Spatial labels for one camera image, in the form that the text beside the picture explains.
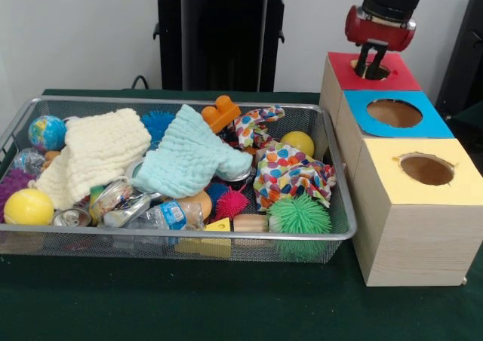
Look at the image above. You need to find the cream waffle cloth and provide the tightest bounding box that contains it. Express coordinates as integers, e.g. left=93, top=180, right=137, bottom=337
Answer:
left=38, top=107, right=152, bottom=211

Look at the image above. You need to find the light teal waffle cloth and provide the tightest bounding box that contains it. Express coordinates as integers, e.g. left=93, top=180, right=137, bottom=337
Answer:
left=134, top=103, right=254, bottom=198

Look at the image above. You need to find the blue spiky ball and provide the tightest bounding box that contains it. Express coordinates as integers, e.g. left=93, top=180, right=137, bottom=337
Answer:
left=140, top=110, right=174, bottom=146

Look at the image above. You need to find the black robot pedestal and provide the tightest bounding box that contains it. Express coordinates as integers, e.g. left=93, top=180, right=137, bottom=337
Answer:
left=146, top=0, right=303, bottom=93

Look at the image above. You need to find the orange toy block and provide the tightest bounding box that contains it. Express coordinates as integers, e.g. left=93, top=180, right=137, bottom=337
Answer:
left=201, top=95, right=241, bottom=134

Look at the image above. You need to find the black panel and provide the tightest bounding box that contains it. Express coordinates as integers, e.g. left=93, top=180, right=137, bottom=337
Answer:
left=438, top=0, right=483, bottom=123

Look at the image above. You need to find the large yellow ball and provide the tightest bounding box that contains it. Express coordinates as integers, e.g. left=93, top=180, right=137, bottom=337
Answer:
left=4, top=188, right=55, bottom=226

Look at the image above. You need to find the wooden box with three holes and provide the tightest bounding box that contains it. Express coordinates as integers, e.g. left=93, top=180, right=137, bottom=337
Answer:
left=319, top=52, right=483, bottom=287

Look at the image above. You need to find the small yellow ball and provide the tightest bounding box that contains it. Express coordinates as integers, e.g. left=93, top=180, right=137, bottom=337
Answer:
left=281, top=131, right=315, bottom=158

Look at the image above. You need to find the blue globe ball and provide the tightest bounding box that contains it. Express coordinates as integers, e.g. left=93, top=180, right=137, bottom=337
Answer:
left=28, top=115, right=67, bottom=153

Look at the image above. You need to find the dark green tablecloth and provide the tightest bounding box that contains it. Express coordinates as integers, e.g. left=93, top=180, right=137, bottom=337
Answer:
left=0, top=88, right=483, bottom=341

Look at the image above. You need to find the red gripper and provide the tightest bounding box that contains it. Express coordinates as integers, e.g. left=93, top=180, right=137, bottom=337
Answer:
left=346, top=5, right=417, bottom=78

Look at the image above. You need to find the green spiky ball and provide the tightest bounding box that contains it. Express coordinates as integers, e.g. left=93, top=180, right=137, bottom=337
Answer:
left=267, top=195, right=333, bottom=236

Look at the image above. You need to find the white colourful print cloth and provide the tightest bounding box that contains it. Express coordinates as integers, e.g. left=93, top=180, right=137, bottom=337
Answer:
left=226, top=106, right=286, bottom=149

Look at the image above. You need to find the clear wire mesh bin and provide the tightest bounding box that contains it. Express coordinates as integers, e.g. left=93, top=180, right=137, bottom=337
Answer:
left=0, top=96, right=358, bottom=263

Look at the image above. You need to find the polka dot cloth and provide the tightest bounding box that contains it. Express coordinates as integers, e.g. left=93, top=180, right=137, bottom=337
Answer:
left=253, top=141, right=338, bottom=211

